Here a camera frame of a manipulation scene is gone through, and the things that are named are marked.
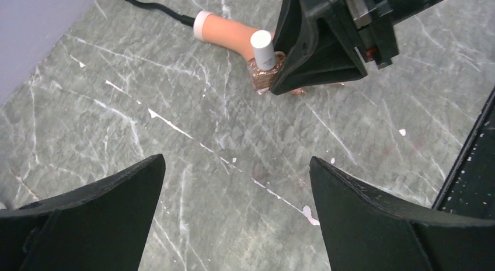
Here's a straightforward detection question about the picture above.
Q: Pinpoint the black flexible stand with base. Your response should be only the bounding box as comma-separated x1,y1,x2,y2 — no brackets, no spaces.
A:
125,0,195,27

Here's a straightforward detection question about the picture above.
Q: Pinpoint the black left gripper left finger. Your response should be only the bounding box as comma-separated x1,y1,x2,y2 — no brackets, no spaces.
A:
1,154,166,270

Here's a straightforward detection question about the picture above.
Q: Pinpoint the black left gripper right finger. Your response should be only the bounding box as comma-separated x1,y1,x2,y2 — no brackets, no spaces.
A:
310,157,494,270

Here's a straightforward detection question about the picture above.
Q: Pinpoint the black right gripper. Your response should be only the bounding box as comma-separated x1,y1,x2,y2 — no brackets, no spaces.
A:
270,0,444,95

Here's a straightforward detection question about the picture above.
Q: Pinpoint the glitter nail polish bottle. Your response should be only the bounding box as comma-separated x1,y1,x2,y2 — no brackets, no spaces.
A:
248,30,286,95

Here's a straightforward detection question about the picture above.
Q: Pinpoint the mannequin practice hand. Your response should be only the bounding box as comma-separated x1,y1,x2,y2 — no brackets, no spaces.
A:
192,11,345,96

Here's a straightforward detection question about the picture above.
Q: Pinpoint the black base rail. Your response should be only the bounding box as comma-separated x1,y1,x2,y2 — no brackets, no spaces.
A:
432,91,494,220

